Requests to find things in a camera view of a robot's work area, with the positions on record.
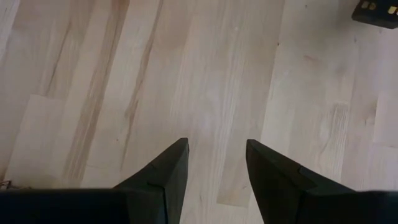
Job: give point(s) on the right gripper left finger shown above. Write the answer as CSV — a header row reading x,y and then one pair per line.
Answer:
x,y
161,193

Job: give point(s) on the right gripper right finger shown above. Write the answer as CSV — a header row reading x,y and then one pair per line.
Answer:
x,y
276,186

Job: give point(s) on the black block gold inserts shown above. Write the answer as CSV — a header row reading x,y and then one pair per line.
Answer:
x,y
377,17

